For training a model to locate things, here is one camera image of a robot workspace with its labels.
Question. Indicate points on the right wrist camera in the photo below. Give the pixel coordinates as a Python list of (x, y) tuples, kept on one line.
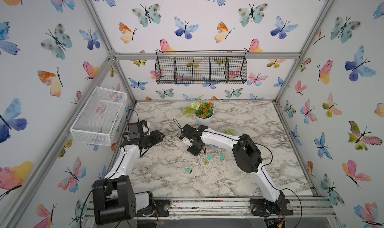
[(185, 140)]

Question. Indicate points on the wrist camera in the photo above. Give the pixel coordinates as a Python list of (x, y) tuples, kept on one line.
[(145, 128), (185, 140)]

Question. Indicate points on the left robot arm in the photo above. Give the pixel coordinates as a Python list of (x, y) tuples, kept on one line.
[(113, 196)]

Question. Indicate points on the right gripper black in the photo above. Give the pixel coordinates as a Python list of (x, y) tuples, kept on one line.
[(192, 152)]

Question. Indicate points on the black wire wall basket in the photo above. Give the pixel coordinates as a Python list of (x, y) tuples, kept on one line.
[(200, 67)]

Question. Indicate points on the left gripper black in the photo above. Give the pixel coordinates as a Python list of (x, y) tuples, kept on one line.
[(156, 136)]

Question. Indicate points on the white mesh wall basket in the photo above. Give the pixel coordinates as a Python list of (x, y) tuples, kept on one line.
[(99, 119)]

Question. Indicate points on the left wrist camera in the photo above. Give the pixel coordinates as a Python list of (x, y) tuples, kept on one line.
[(145, 128)]

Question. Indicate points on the white pot with flowers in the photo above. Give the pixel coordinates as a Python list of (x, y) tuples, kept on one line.
[(202, 111)]

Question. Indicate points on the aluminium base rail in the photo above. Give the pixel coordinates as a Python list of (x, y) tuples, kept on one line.
[(242, 207)]

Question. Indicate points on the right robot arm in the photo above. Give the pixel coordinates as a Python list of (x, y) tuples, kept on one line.
[(249, 160)]

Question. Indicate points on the green garden fork wooden handle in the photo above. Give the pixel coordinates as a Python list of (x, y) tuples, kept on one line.
[(229, 132)]

